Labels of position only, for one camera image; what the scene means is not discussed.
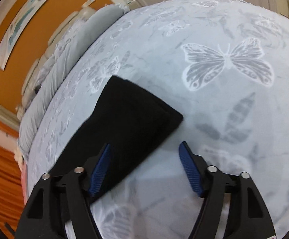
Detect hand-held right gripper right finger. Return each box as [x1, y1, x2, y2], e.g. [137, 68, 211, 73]
[179, 141, 277, 239]

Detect pink bench cushion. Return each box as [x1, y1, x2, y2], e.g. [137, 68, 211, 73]
[20, 164, 30, 203]

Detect long framed wall picture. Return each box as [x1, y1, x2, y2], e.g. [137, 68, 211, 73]
[0, 0, 52, 70]

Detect beige padded headboard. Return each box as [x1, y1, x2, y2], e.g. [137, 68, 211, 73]
[21, 7, 97, 100]

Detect grey patterned pillow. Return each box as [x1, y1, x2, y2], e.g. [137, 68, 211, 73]
[55, 20, 86, 55]

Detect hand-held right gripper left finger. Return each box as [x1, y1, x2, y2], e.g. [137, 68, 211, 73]
[15, 143, 111, 239]

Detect plain grey duvet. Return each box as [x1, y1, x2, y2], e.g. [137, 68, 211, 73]
[18, 4, 125, 155]

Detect orange curtain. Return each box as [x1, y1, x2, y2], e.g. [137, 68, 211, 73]
[0, 111, 27, 229]

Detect grey butterfly print blanket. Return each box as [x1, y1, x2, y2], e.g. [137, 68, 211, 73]
[22, 0, 289, 239]

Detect black pants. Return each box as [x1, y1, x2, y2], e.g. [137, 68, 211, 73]
[49, 75, 184, 205]

